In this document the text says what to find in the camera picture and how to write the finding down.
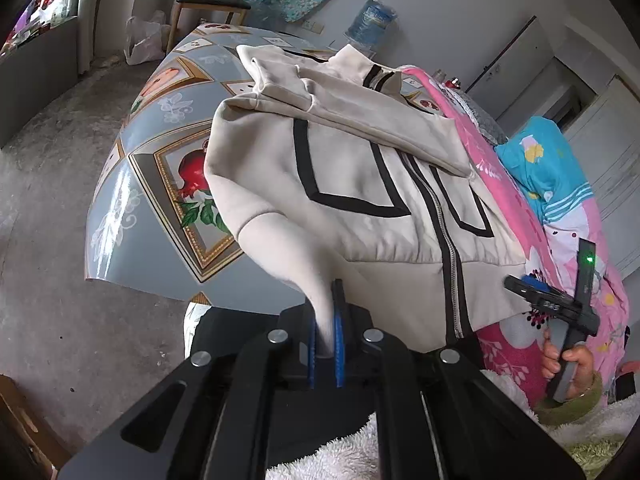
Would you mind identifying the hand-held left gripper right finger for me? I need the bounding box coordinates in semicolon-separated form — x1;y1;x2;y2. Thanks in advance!
332;279;586;480

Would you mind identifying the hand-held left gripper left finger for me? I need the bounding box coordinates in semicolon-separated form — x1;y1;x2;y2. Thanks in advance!
57;305;321;480

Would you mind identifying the cream zip jacket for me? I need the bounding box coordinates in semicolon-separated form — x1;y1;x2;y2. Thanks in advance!
202;42;538;358

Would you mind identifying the person's right hand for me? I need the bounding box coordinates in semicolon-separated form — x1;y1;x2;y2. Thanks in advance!
541;327;601;401

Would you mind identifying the pink floral blanket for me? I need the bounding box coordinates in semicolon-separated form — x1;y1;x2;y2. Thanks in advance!
400;64;631;406

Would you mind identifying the blue printed pillow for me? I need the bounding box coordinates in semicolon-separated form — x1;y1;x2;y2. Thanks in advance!
495;116;596;223

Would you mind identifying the person's fuzzy white green robe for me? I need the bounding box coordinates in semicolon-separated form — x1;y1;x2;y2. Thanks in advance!
265;370;626;480

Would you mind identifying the grey knit cloth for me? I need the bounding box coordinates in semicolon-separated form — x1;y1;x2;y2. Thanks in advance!
465;95;508;143

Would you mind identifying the fruit print tablecloth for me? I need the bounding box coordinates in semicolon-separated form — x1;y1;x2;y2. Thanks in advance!
82;22;451;313

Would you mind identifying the brown cardboard carton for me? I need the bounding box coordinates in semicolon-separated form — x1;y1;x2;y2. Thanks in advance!
0;375;71;471

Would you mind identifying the blue water jug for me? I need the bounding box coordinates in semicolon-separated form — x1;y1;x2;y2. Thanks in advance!
345;0;398;56

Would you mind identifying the clear plastic bag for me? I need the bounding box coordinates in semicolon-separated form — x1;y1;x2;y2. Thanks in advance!
124;10;173;66

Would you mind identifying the wooden chair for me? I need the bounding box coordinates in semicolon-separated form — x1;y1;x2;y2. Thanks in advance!
167;0;263;48

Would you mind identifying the black low cabinet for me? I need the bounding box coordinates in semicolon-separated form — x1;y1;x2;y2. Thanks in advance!
0;15;81;148

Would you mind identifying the grey curtain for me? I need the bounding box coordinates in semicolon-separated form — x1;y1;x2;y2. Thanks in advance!
70;0;111;73

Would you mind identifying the white plastic bag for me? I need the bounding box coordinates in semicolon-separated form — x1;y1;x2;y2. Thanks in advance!
30;0;68;26

